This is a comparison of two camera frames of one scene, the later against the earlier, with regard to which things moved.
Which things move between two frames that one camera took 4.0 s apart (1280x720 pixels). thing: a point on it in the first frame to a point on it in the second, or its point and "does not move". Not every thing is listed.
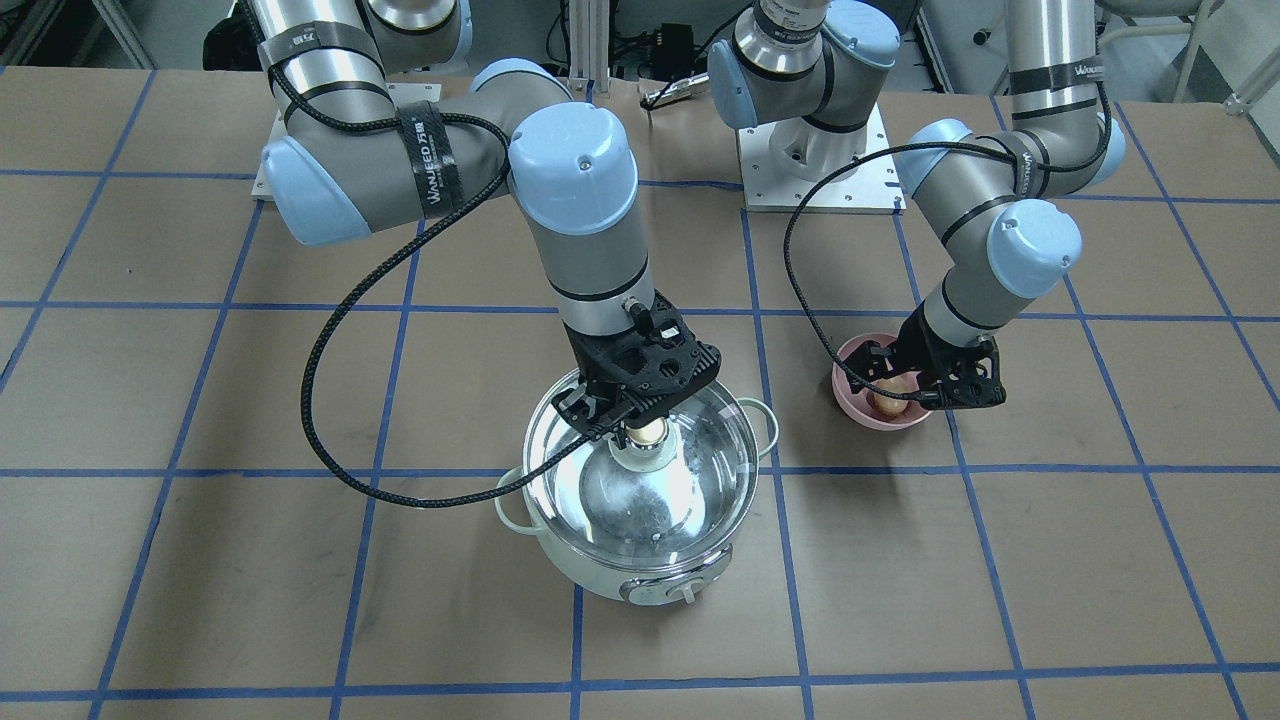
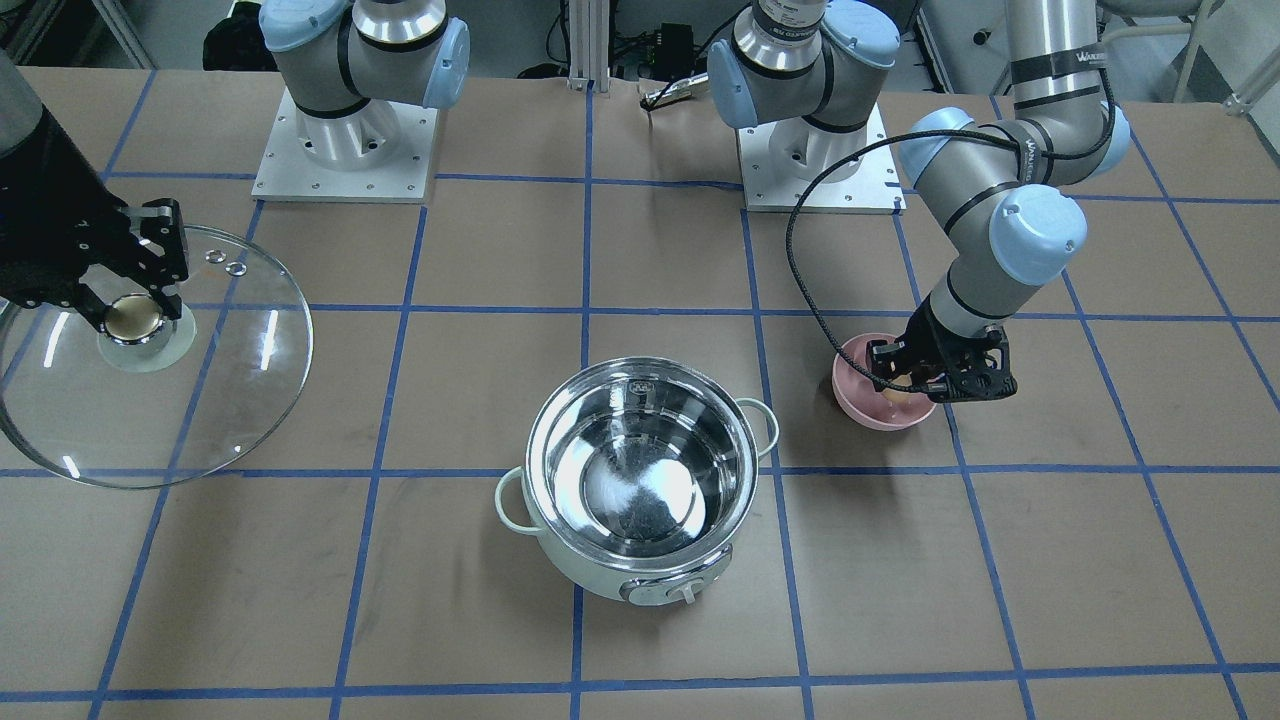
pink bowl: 861,404 does not move
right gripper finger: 577,406 to 77,297
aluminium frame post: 589,44 does not move
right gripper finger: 642,411 to 164,245
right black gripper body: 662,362 to 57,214
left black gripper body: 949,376 does not move
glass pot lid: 673,496 to 112,387
